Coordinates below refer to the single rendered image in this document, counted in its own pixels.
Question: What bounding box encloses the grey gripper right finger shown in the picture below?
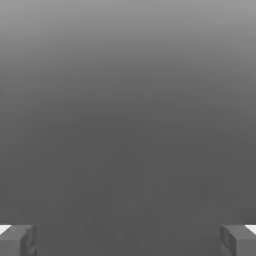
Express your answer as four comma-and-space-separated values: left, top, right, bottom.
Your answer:
219, 224, 256, 256

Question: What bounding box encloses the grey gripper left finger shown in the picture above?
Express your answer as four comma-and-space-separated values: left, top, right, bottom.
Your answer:
0, 224, 38, 256

